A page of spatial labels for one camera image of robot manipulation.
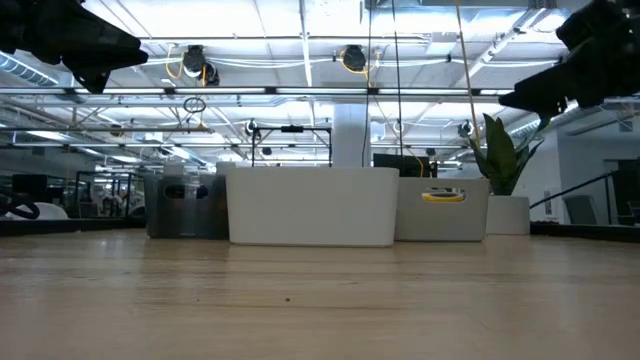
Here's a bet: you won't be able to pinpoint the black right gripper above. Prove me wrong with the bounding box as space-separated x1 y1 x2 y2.
498 0 640 133

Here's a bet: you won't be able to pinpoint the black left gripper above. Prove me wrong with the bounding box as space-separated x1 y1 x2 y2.
0 0 150 95

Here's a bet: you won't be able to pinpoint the yellow-handled scissors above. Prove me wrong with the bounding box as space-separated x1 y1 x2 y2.
421 191 466 204

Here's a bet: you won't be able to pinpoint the green leafy plant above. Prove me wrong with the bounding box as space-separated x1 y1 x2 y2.
467 113 546 197

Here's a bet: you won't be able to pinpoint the grey chair back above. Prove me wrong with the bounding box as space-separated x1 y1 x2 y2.
562 194 599 225

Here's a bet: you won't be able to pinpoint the white plant pot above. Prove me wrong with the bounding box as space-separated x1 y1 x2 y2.
487 194 531 236

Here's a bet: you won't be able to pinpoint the black monitor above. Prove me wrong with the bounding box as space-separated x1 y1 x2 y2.
12 173 49 201
372 152 439 180

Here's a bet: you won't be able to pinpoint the light grey plastic bin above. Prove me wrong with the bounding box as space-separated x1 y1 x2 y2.
393 178 491 243

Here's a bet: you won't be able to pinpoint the white rounded object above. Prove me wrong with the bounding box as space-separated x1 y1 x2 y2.
4 201 70 221

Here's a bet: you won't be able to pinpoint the dark translucent plastic bin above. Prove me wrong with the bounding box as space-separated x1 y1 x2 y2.
143 173 230 240

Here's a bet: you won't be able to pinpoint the long ceiling light strip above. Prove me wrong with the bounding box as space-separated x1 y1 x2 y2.
102 85 516 97

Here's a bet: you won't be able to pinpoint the white plastic bin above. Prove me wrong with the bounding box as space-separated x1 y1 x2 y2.
225 166 400 248

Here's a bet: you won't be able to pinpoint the yellow hanging cable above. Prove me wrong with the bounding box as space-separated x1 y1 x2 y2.
453 0 482 149

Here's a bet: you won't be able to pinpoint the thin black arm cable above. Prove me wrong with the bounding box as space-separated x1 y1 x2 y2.
528 169 619 210

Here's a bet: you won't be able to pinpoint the hanging black wire loop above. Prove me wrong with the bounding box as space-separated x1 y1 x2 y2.
182 95 208 114

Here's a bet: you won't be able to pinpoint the black ceiling cable reel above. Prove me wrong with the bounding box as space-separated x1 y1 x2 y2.
340 43 369 74
181 43 221 87

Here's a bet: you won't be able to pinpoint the black hanging cable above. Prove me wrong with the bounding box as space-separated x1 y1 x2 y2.
361 0 374 169
391 0 405 157

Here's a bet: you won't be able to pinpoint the black looped cable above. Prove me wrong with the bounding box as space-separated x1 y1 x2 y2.
0 192 41 221

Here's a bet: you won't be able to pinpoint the black aluminium rig frame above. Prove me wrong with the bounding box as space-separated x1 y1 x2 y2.
0 217 640 245

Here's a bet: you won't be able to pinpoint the black metal frame stand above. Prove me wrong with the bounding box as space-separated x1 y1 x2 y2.
251 124 334 167

